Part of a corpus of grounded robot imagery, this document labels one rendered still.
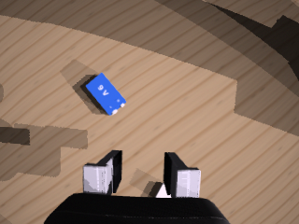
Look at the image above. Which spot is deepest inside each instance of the green and white eraser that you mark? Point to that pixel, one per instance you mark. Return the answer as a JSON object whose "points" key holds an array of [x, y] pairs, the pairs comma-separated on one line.
{"points": [[161, 193]]}

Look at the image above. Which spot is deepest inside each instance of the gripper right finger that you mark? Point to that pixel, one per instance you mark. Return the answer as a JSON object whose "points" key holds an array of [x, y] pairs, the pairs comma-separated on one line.
{"points": [[180, 181]]}

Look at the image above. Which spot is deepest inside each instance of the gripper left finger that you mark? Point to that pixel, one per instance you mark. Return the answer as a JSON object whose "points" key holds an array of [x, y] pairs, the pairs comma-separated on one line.
{"points": [[103, 177]]}

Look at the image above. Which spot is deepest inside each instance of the blue nine-volt battery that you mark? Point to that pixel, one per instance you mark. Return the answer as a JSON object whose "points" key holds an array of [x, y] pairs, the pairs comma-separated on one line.
{"points": [[105, 93]]}

